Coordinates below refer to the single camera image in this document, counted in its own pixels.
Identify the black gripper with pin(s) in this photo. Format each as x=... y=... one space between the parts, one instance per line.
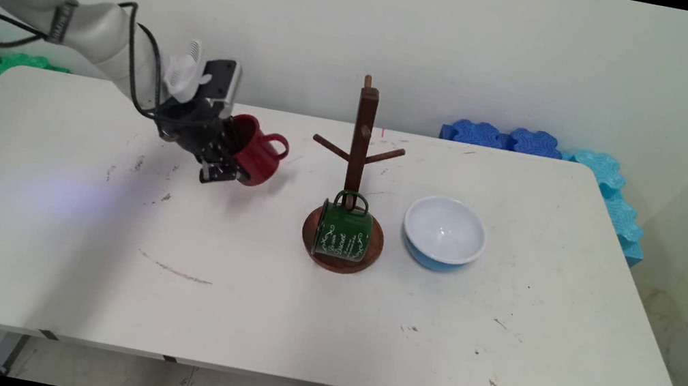
x=192 y=124

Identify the red enamel mug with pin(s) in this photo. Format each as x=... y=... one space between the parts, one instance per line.
x=259 y=159

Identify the brown wooden mug tree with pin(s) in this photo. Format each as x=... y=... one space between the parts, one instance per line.
x=365 y=127

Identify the green enamel mug white print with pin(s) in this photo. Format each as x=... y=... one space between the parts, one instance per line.
x=343 y=231

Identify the blue bowl white inside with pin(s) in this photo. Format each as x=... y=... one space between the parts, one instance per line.
x=444 y=233

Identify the dark blue foam mat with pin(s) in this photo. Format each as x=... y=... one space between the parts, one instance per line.
x=474 y=133
x=535 y=142

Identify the light blue foam mat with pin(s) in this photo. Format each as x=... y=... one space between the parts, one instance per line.
x=620 y=213

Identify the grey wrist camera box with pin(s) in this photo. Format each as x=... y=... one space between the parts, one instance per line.
x=222 y=80

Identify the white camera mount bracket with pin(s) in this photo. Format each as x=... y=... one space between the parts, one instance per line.
x=183 y=74

